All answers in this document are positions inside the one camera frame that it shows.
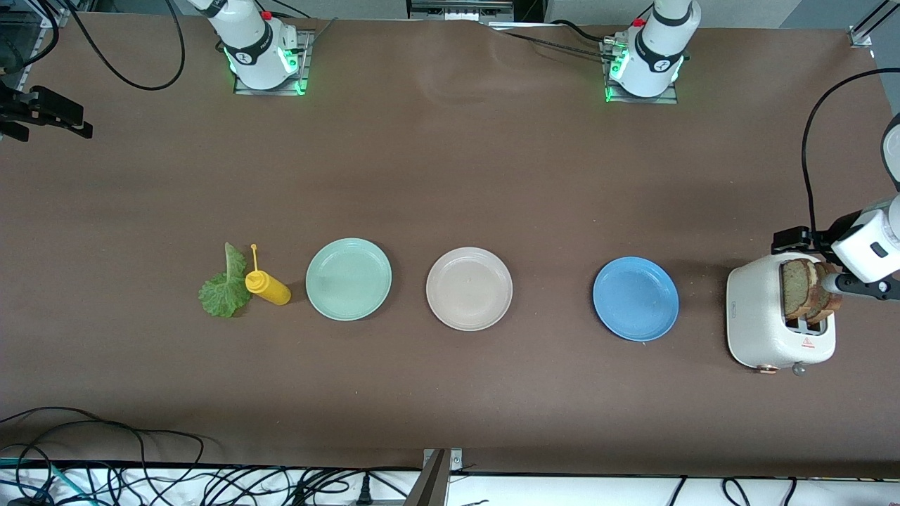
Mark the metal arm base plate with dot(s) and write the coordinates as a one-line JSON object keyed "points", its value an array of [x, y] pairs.
{"points": [[633, 100], [306, 63]]}

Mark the aluminium frame profile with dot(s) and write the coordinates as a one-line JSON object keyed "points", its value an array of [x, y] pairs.
{"points": [[49, 17], [859, 36]]}

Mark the mint green plate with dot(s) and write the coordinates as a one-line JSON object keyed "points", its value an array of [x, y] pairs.
{"points": [[349, 280]]}

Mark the white toaster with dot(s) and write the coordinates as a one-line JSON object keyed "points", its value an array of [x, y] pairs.
{"points": [[756, 316]]}

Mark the dark crust bread slice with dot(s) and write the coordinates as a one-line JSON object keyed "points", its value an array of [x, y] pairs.
{"points": [[831, 302]]}

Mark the grey metal box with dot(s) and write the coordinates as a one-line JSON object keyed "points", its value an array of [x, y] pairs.
{"points": [[457, 8]]}

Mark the metal table edge bracket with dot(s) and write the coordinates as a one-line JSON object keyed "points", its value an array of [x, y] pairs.
{"points": [[436, 485]]}

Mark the light crust bread slice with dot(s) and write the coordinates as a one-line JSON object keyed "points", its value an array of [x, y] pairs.
{"points": [[796, 288]]}

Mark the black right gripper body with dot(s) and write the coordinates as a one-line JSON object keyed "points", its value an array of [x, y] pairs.
{"points": [[21, 111]]}

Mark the blue plate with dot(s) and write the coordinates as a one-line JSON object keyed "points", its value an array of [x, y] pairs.
{"points": [[635, 299]]}

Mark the beige plate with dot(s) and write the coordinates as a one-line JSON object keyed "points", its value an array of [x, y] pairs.
{"points": [[469, 289]]}

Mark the yellow squeeze bottle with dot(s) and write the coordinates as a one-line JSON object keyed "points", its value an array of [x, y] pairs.
{"points": [[271, 289]]}

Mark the grey toaster lever knob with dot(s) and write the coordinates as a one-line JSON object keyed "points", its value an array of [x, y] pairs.
{"points": [[799, 368]]}

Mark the black power plug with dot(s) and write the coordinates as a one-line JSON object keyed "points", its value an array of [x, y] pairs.
{"points": [[364, 494]]}

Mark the green lettuce leaf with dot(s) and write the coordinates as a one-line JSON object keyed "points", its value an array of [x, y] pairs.
{"points": [[223, 295]]}

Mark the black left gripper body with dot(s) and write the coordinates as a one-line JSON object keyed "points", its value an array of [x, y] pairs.
{"points": [[820, 240]]}

